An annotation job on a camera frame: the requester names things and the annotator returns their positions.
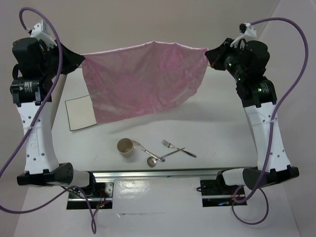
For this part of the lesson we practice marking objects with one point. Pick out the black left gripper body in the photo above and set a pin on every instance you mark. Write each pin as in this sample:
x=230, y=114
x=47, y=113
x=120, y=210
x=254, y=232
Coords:
x=51, y=64

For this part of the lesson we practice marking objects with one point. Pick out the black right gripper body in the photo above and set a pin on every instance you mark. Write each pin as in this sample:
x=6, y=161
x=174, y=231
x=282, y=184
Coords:
x=232, y=55

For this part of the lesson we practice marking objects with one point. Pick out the pink rose satin cloth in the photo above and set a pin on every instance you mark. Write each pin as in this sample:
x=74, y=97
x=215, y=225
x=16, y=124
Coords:
x=140, y=80

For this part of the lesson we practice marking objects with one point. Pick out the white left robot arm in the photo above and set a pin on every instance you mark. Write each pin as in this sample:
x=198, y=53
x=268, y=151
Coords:
x=34, y=105

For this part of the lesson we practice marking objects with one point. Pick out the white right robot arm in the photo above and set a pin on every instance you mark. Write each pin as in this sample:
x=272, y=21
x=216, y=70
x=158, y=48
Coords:
x=259, y=100

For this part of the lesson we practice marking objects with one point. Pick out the white square plate, black rim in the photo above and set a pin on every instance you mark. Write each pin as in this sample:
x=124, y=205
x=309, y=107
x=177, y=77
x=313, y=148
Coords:
x=80, y=113

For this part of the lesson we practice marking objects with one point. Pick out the silver fork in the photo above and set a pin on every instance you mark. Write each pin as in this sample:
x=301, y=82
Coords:
x=171, y=146

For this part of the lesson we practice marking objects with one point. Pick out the beige paper cup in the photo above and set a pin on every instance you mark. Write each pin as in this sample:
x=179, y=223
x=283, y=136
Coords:
x=125, y=147

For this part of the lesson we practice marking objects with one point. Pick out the silver table knife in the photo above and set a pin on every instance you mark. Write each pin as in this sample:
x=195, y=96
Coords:
x=138, y=145

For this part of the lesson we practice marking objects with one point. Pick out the silver spoon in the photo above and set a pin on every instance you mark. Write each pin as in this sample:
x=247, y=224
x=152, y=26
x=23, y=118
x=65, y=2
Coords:
x=152, y=159

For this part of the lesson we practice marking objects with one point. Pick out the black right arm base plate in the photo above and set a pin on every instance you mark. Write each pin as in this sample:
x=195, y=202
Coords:
x=214, y=195

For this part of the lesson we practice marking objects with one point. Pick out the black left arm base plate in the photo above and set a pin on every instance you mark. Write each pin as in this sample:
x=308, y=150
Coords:
x=101, y=197

